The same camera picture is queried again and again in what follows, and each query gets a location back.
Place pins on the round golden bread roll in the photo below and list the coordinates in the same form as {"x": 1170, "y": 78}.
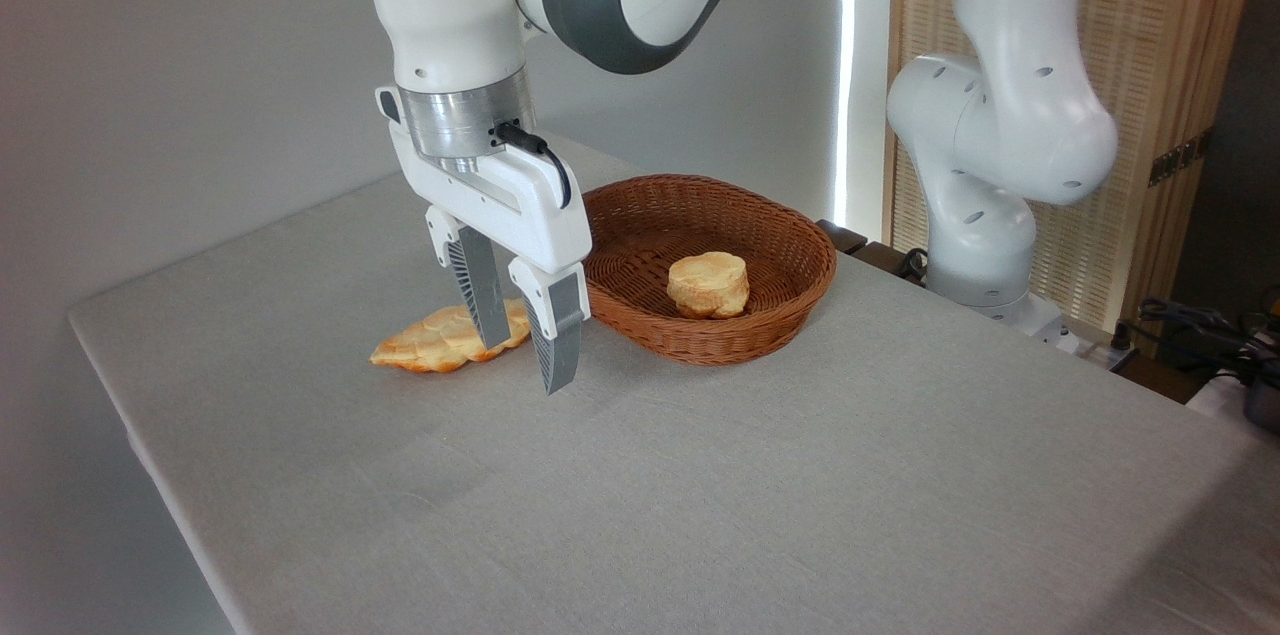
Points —
{"x": 708, "y": 283}

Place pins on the long golden bread loaf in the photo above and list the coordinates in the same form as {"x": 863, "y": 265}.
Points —
{"x": 435, "y": 343}

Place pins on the dark metal screen hinge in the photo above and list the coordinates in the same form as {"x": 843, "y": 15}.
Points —
{"x": 1180, "y": 158}

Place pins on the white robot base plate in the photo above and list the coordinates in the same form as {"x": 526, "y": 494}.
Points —
{"x": 1040, "y": 320}

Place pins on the brown wicker basket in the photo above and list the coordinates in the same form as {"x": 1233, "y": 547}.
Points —
{"x": 740, "y": 215}

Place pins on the wooden woven folding screen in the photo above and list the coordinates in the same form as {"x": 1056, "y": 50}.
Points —
{"x": 1160, "y": 15}

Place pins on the grey tablecloth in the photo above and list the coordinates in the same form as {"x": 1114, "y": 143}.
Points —
{"x": 700, "y": 495}

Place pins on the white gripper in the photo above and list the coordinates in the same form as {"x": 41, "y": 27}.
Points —
{"x": 520, "y": 205}

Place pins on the dark wooden side table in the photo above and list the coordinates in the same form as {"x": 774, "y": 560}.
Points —
{"x": 845, "y": 237}

